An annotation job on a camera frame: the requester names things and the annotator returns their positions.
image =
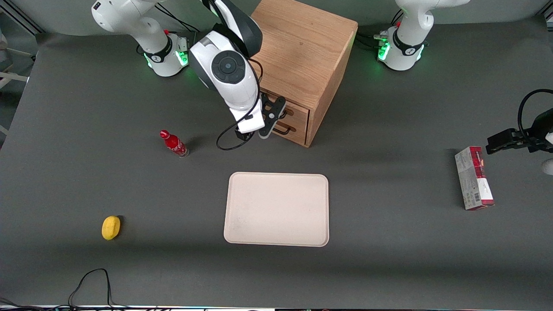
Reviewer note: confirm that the wooden drawer cabinet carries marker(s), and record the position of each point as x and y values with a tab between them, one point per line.
302	52

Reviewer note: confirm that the red cola bottle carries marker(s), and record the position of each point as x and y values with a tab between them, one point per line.
173	144

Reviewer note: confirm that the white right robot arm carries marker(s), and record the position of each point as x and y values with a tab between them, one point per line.
224	69

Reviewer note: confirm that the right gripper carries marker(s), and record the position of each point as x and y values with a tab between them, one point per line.
240	135

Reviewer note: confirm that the cream rectangular tray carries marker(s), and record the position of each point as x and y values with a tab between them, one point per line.
276	209

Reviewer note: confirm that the white metal frame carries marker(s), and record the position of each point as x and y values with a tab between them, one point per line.
13	77

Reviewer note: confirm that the red tartan shortbread box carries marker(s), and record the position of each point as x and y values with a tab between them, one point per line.
473	177

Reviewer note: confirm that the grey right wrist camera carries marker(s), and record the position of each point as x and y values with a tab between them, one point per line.
271	122

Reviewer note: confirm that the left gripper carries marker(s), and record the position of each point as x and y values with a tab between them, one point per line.
528	137

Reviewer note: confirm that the yellow lemon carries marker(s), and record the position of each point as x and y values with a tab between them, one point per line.
111	227

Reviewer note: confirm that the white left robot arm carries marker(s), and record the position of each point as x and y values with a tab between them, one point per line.
406	47

